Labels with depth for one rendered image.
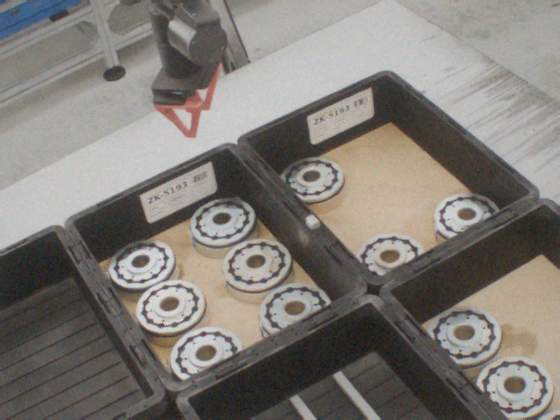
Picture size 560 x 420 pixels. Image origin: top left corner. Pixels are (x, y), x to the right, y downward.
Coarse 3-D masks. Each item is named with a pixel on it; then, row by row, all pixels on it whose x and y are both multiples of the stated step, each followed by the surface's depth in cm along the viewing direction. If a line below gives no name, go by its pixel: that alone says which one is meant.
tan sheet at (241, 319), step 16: (160, 240) 161; (176, 240) 160; (176, 256) 157; (192, 256) 157; (192, 272) 154; (208, 272) 154; (304, 272) 151; (208, 288) 151; (224, 288) 151; (128, 304) 151; (208, 304) 149; (224, 304) 149; (240, 304) 148; (256, 304) 148; (224, 320) 146; (240, 320) 146; (256, 320) 146; (240, 336) 144; (256, 336) 143; (160, 352) 144
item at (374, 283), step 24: (384, 72) 168; (336, 96) 165; (288, 120) 162; (240, 144) 159; (480, 144) 151; (264, 168) 154; (504, 168) 147; (288, 192) 149; (528, 192) 143; (504, 216) 139; (336, 240) 141; (456, 240) 137; (360, 264) 137; (408, 264) 136
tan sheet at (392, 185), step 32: (384, 128) 173; (352, 160) 168; (384, 160) 167; (416, 160) 166; (352, 192) 162; (384, 192) 161; (416, 192) 160; (448, 192) 159; (352, 224) 157; (384, 224) 156; (416, 224) 155
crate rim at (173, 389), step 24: (120, 192) 155; (72, 216) 152; (72, 240) 149; (312, 240) 142; (96, 264) 144; (336, 264) 138; (360, 288) 134; (120, 312) 137; (144, 336) 133; (240, 360) 128; (168, 384) 126; (192, 384) 126
